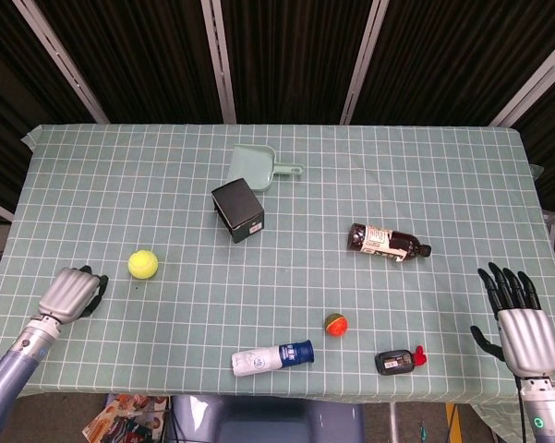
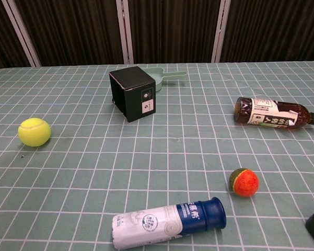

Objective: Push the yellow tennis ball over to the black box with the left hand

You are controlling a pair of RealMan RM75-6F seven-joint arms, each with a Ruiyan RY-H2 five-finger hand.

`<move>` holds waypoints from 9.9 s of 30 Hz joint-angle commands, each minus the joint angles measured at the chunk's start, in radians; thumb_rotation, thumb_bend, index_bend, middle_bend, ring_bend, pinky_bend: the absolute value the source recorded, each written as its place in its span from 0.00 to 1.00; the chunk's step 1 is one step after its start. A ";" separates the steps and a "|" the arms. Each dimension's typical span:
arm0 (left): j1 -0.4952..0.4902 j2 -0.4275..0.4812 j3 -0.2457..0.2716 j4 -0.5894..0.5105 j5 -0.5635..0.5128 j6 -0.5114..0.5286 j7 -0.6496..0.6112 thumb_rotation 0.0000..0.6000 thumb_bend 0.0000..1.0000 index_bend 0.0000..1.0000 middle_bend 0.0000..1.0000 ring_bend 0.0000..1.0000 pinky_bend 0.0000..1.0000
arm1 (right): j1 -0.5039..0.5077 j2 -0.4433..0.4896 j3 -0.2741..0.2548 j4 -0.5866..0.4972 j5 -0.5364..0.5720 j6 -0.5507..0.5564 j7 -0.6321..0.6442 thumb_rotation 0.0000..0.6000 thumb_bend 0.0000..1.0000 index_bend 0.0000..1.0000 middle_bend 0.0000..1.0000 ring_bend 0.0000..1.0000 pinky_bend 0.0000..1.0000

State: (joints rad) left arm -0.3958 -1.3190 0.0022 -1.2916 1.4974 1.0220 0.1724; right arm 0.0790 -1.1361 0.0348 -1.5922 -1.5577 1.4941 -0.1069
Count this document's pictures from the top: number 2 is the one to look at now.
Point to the black cardboard box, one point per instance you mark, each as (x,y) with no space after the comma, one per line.
(135,99)

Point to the yellow tennis ball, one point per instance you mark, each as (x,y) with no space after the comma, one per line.
(34,132)

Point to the orange and green ball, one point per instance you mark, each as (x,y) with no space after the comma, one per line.
(246,184)

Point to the brown tea bottle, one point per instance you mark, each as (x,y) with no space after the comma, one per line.
(266,112)

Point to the white bottle with blue cap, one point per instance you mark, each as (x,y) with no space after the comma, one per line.
(156,223)

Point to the green checked tablecloth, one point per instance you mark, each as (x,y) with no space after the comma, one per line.
(120,162)

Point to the light green plastic scoop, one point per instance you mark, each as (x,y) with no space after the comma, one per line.
(158,78)

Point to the dark pleated curtain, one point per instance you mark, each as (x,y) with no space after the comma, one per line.
(75,28)

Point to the white frame post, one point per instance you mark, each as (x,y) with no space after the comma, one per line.
(220,31)
(22,34)
(125,31)

